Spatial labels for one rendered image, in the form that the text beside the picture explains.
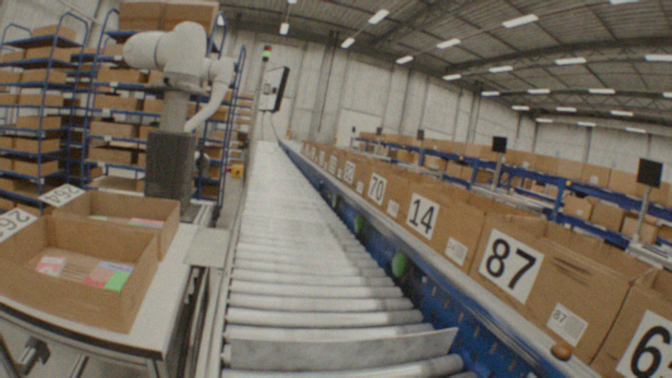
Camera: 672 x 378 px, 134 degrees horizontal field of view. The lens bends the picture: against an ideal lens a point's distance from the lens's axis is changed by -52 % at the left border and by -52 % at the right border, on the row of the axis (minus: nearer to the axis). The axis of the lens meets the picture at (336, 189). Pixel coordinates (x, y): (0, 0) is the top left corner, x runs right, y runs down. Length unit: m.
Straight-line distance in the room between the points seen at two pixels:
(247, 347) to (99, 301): 0.28
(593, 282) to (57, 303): 0.96
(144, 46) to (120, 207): 0.62
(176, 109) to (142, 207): 0.39
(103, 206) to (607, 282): 1.40
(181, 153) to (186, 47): 0.40
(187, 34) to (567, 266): 1.30
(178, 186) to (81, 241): 0.47
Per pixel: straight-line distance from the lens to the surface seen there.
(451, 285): 0.71
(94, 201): 1.19
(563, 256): 0.59
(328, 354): 0.55
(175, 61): 1.17
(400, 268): 0.88
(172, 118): 1.18
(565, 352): 0.55
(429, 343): 0.65
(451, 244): 0.81
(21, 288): 0.71
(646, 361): 0.55
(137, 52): 1.29
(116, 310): 0.58
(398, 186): 1.10
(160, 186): 1.18
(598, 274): 0.56
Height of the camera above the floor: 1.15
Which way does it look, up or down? 10 degrees down
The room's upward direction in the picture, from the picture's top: 10 degrees clockwise
